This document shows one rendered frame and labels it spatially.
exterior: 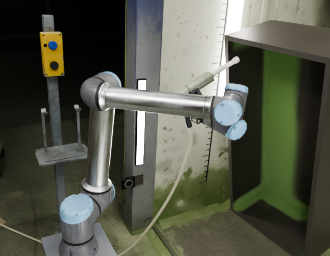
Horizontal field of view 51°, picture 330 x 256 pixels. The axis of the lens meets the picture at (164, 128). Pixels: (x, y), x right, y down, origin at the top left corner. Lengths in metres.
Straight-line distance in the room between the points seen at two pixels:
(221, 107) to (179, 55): 1.20
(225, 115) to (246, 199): 1.40
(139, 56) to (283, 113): 0.96
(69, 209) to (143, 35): 1.14
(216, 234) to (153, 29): 1.64
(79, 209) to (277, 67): 1.34
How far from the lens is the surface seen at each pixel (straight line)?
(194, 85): 1.63
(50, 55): 2.23
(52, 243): 1.91
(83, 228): 1.69
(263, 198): 2.58
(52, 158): 2.32
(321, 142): 1.67
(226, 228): 2.99
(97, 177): 1.72
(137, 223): 2.83
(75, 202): 1.70
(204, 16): 2.43
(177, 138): 2.60
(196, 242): 2.81
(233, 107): 1.22
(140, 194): 2.68
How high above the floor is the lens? 1.89
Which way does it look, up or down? 23 degrees down
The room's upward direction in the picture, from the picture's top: 3 degrees clockwise
